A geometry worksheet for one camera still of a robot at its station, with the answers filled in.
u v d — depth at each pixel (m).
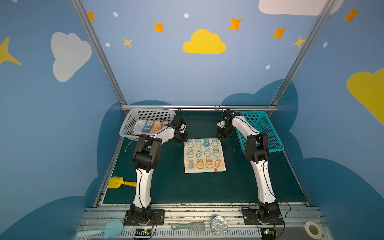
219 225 0.68
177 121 0.86
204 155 0.98
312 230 0.72
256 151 0.66
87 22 0.74
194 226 0.70
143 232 0.73
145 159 0.57
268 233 0.73
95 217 0.75
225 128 0.95
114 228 0.71
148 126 1.08
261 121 1.11
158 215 0.75
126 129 1.02
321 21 0.74
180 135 0.92
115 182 0.84
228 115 0.84
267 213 0.65
